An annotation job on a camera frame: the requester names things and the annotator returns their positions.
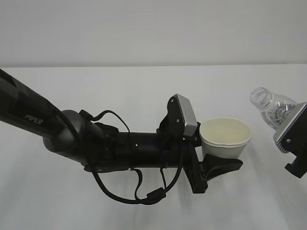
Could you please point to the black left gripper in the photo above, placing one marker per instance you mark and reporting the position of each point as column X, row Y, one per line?
column 197, row 173

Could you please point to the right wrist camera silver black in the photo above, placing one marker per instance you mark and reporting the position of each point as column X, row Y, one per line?
column 291, row 135

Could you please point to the clear plastic water bottle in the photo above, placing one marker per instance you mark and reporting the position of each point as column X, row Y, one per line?
column 273, row 108

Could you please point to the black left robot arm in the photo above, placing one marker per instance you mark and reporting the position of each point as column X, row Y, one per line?
column 102, row 148

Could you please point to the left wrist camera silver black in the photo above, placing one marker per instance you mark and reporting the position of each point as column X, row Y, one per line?
column 181, row 118

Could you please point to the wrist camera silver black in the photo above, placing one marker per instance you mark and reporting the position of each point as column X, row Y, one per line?
column 291, row 135
column 181, row 118

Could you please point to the white paper cup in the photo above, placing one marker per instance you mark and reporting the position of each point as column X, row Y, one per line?
column 224, row 137

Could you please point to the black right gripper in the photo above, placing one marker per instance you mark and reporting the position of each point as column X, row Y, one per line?
column 298, row 167

